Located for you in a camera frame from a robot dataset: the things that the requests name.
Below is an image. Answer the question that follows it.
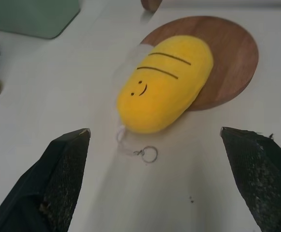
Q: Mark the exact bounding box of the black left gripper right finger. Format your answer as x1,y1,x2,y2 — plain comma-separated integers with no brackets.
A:
220,126,281,232

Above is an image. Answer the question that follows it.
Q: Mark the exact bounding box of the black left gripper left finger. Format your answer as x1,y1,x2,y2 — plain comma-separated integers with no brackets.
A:
0,128,91,232

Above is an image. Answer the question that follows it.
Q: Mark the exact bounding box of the round wooden board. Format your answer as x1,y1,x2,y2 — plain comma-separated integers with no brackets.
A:
141,15,260,112

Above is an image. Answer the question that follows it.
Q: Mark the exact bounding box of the brown wooden object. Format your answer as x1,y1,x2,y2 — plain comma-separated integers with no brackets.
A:
140,0,162,12

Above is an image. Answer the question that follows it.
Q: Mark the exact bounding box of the green rectangular box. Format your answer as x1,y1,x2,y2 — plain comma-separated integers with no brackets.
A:
0,0,81,40

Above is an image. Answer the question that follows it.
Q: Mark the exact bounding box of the yellow bee plush keychain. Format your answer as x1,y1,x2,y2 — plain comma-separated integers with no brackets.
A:
113,34,214,163

